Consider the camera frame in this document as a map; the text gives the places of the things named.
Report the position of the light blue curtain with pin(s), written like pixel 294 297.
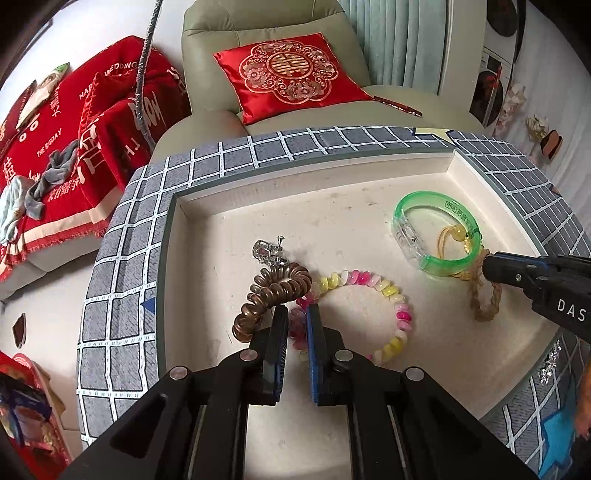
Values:
pixel 404 41

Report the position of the red embroidered cushion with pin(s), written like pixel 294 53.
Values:
pixel 285 75

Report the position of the green translucent bangle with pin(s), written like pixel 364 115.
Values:
pixel 436 233

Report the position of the pink slippers on rack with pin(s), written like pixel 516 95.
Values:
pixel 548 140

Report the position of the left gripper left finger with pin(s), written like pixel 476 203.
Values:
pixel 192 425

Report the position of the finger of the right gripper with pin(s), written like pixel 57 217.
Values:
pixel 515 272

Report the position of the white blue clothing pile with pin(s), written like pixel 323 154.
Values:
pixel 12 207

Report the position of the red gift bag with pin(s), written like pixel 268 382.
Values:
pixel 31 418

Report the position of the grey cloth on sofa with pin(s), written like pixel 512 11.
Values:
pixel 56 173

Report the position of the green leather armchair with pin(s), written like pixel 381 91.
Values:
pixel 214 26

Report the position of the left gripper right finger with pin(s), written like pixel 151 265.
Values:
pixel 402 425

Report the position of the teal jewelry tray box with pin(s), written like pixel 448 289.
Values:
pixel 336 217

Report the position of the silver rhinestone hair clip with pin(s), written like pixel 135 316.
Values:
pixel 547 372

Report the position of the right human hand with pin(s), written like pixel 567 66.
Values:
pixel 582 419

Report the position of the white washing machine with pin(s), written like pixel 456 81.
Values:
pixel 505 26

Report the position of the red sofa blanket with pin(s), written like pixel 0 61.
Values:
pixel 95 105

